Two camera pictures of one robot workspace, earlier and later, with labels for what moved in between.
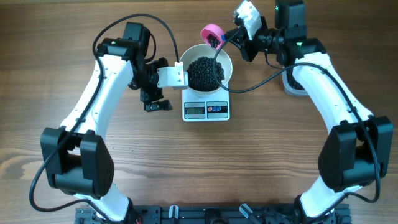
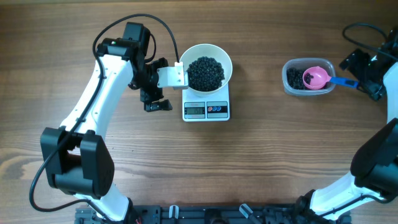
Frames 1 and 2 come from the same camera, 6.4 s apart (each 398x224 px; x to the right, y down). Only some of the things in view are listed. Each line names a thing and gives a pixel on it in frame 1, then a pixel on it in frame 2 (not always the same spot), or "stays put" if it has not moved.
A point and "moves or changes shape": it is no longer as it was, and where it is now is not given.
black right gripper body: x=262 y=42 -> x=360 y=68
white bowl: x=204 y=50 stays put
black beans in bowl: x=200 y=74 stays put
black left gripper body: x=147 y=82 stays put
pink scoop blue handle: x=213 y=29 moves or changes shape
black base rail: x=214 y=214 stays put
